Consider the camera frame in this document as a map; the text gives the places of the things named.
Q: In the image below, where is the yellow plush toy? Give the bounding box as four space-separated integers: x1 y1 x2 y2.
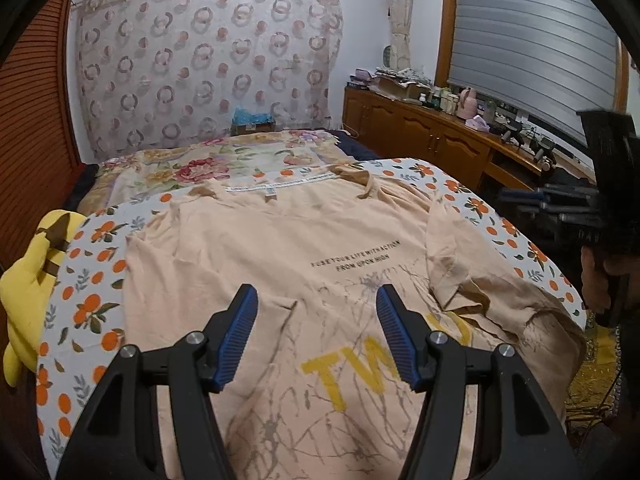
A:
0 209 88 388

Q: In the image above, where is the blue topped box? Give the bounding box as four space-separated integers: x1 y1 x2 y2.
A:
231 107 277 136

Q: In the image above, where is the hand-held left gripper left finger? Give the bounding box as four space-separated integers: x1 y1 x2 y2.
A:
55 284 259 480

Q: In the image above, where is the louvered wooden door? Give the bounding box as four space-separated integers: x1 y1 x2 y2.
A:
0 0 83 271

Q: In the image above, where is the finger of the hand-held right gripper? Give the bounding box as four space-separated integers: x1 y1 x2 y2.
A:
497 189 601 227
532 182 601 203

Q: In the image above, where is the tied lace curtain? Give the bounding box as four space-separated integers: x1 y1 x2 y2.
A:
387 0 417 68

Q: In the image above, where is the yellow patterned cloth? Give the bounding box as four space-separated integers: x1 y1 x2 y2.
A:
565 330 623 411

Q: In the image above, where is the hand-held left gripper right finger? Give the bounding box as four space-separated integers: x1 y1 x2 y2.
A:
376 284 583 480

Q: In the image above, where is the wooden window frame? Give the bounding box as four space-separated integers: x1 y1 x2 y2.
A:
434 0 632 111

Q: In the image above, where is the wooden cabinet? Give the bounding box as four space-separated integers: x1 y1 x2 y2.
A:
342 85 556 196

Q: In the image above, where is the cardboard box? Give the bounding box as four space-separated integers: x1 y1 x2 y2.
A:
375 77 431 102

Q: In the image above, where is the person's right hand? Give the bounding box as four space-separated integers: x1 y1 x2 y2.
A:
581 249 618 313

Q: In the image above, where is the orange fruit print cloth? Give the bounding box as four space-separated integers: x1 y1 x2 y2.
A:
35 157 588 480

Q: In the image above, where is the circle patterned sheer curtain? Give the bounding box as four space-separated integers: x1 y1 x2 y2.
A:
72 0 346 163

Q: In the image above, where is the floral blanket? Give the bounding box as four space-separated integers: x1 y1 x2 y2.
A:
75 129 361 213

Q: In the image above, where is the peach printed t-shirt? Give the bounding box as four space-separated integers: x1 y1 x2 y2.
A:
122 162 588 480

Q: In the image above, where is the pink jug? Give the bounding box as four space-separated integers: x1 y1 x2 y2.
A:
459 87 479 120

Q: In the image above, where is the dark blue bedding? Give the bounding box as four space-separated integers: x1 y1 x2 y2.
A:
325 129 382 163

